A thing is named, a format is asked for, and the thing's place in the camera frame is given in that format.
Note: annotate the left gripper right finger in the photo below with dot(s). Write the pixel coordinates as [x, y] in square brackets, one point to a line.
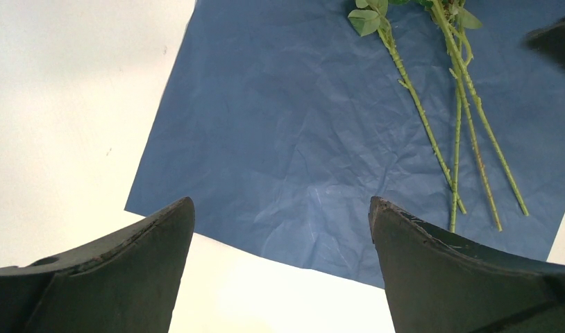
[438, 281]

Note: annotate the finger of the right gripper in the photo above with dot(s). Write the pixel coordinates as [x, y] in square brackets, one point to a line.
[548, 42]

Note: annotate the blue wrapping paper sheet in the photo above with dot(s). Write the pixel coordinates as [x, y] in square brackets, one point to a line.
[281, 123]

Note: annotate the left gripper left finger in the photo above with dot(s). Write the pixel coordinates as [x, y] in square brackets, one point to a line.
[126, 281]

